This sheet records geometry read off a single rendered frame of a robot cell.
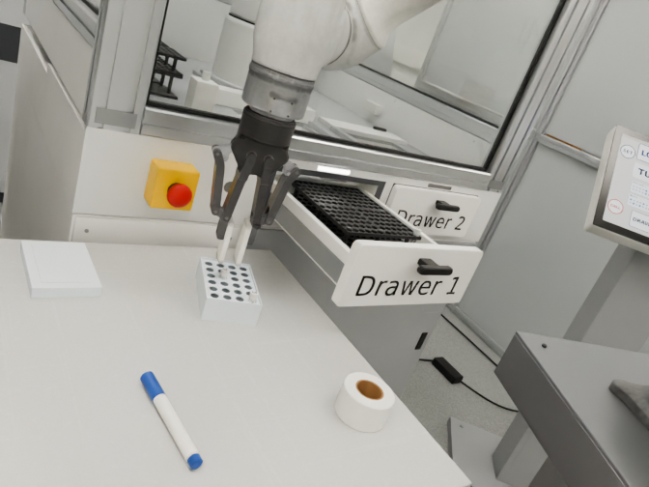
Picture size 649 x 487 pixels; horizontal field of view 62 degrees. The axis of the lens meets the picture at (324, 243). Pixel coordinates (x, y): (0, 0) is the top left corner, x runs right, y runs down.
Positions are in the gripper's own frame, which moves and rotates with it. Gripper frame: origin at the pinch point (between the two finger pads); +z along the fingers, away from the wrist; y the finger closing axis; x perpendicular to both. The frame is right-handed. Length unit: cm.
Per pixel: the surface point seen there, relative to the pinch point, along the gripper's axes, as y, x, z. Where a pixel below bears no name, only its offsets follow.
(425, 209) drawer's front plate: 50, 31, -2
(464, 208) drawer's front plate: 62, 34, -4
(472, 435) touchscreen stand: 118, 47, 82
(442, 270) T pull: 32.0, -7.6, -4.9
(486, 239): 165, 142, 40
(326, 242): 15.4, 1.6, -2.0
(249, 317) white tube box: 3.8, -7.1, 8.6
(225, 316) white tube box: 0.2, -7.1, 9.0
